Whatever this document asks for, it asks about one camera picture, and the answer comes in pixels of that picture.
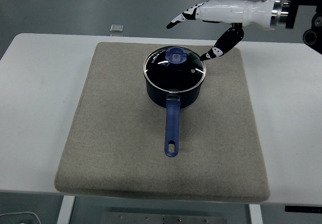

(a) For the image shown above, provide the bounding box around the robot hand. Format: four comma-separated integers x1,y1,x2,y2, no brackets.
166,0,277,62

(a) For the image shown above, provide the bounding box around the white table leg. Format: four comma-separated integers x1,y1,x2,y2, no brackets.
55,195,76,224
249,203,264,224

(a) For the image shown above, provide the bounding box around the grey metal plate with screws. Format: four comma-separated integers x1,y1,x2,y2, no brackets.
101,211,227,224

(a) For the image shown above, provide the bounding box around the small silver floor plate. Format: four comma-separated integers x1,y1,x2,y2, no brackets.
110,23,124,34

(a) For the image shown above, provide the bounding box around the black table control panel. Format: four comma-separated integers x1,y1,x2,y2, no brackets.
284,205,322,213

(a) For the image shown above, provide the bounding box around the dark pot with blue handle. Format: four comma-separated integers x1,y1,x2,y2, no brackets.
144,73,206,159

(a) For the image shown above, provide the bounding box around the beige fabric mat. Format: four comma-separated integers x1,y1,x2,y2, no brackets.
54,42,271,204

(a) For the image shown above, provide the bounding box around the glass pot lid blue knob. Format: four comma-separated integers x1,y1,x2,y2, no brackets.
143,46,207,94

